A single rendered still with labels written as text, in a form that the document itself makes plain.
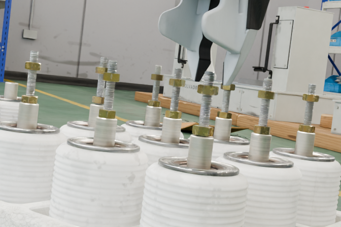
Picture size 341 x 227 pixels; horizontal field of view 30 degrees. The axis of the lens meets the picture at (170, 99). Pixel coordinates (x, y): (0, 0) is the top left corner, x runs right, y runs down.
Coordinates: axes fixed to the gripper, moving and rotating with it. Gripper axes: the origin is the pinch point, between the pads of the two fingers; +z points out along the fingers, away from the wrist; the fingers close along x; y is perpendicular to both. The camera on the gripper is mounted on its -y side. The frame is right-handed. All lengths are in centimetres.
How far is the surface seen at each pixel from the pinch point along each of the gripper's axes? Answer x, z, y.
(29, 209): -15.0, 16.3, 9.6
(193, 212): 3.4, 12.3, 4.4
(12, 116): -54, 12, -8
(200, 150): 0.8, 7.4, 1.8
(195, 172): 2.5, 9.0, 3.8
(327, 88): -401, 6, -587
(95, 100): -25.4, 5.7, -4.1
